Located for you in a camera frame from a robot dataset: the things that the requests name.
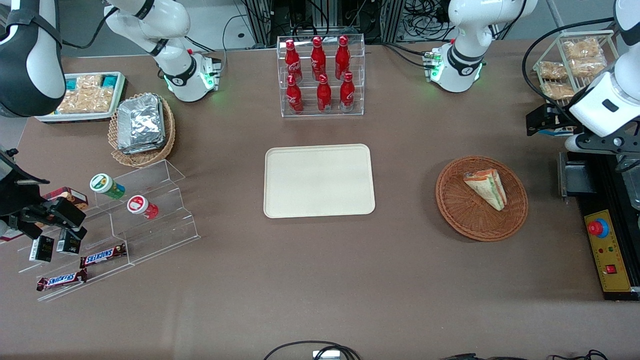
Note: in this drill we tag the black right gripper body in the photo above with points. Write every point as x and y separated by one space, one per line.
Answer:
14 192

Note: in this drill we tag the triangle sandwich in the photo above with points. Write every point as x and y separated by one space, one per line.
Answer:
487 187

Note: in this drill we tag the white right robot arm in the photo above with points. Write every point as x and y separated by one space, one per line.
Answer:
30 60

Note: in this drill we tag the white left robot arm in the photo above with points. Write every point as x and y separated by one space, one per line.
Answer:
465 55

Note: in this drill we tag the oval tan wicker basket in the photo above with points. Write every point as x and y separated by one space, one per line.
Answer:
142 159

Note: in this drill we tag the round brown wicker basket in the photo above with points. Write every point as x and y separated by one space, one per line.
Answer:
465 215

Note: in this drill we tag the cream plastic tray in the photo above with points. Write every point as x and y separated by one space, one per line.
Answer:
310 185

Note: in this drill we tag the small black box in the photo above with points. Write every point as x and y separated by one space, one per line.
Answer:
68 245
42 249

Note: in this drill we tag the brown Snickers bar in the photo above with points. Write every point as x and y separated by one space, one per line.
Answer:
102 256
61 280

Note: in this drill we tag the brown chocolate box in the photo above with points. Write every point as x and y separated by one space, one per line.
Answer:
70 195

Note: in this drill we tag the grey metal box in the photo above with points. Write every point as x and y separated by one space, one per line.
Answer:
575 177

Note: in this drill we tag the blue label strip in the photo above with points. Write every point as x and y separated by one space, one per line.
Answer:
560 132

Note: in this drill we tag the green cup with white lid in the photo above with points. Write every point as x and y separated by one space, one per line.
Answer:
105 185

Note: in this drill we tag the red cup with white lid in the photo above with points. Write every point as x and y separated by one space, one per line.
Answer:
141 206

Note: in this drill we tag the white plastic bin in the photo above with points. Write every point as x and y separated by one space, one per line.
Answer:
45 118

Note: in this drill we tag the clear acrylic stepped shelf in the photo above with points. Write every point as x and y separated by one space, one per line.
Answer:
160 220

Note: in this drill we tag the red emergency stop button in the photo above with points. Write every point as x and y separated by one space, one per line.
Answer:
597 228

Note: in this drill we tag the silver foil pouch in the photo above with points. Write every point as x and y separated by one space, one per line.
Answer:
145 148
141 120

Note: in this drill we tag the teal labelled cracker pack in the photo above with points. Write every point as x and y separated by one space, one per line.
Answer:
92 81
85 101

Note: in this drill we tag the black and yellow control box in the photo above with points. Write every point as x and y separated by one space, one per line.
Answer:
612 260

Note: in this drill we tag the red cola bottle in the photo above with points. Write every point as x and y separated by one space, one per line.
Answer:
347 93
324 96
342 57
318 57
291 62
294 96

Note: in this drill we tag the clear acrylic bottle rack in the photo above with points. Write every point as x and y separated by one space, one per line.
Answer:
360 75

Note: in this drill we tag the small white device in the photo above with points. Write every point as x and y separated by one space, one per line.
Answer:
326 355

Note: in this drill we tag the black equipment rack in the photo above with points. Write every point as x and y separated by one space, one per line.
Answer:
325 17

